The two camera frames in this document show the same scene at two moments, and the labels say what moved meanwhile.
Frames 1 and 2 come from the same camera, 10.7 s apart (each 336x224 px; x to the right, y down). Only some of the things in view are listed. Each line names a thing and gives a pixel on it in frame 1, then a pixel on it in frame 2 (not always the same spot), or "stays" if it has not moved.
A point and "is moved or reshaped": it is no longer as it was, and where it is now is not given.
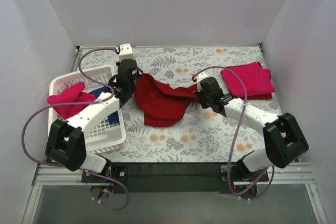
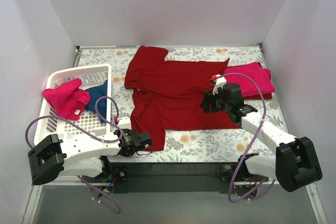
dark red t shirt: [162, 105] is moved or reshaped
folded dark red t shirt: [264, 96] stays
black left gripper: [137, 75] → [146, 139]
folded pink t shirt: [257, 81] stays
